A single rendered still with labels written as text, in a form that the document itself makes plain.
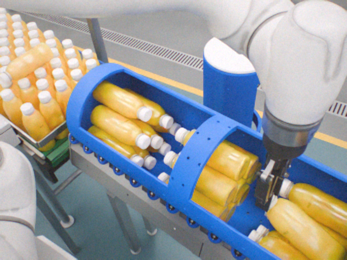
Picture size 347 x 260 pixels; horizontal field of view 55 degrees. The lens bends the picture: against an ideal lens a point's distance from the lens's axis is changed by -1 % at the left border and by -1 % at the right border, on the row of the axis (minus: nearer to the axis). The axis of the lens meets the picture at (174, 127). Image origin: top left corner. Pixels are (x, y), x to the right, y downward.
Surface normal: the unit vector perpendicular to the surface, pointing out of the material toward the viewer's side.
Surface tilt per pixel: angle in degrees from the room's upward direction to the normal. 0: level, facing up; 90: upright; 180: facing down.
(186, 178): 52
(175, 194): 74
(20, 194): 84
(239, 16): 59
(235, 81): 90
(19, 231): 65
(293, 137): 90
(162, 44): 0
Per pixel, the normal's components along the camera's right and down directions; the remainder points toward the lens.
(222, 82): -0.52, 0.66
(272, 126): -0.80, 0.47
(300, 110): -0.21, 0.80
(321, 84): 0.07, 0.68
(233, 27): -0.56, 0.42
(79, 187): -0.07, -0.67
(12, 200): 0.85, 0.15
